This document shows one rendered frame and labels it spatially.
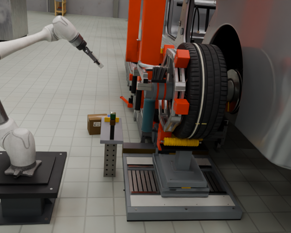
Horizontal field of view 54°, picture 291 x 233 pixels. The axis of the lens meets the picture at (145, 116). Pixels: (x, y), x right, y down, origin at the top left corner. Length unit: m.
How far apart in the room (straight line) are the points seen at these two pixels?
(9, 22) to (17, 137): 6.49
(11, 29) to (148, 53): 6.17
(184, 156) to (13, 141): 1.19
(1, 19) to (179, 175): 6.89
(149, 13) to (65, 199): 1.56
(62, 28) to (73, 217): 1.26
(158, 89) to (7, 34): 6.72
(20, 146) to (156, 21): 1.37
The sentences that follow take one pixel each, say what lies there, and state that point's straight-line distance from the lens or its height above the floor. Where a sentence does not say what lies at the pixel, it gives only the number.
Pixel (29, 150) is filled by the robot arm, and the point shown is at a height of 0.47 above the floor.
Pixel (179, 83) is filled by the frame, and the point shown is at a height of 0.97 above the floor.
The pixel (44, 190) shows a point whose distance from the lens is 1.90.
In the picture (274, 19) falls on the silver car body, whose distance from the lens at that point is 1.60.
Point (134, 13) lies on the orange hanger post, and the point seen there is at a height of 1.21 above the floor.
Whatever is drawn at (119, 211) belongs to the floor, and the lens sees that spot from 2.19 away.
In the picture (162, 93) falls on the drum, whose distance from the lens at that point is 1.95.
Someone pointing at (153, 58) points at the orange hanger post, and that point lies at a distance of 2.45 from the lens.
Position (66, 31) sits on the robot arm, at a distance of 1.97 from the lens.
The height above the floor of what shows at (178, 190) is 0.15.
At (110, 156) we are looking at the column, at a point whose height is 0.20.
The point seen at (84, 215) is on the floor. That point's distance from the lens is 2.16.
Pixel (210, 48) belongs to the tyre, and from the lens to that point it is 1.94.
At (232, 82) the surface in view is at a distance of 2.18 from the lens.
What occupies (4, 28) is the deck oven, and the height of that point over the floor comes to 0.41.
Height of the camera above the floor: 1.43
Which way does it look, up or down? 22 degrees down
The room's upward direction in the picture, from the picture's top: 5 degrees clockwise
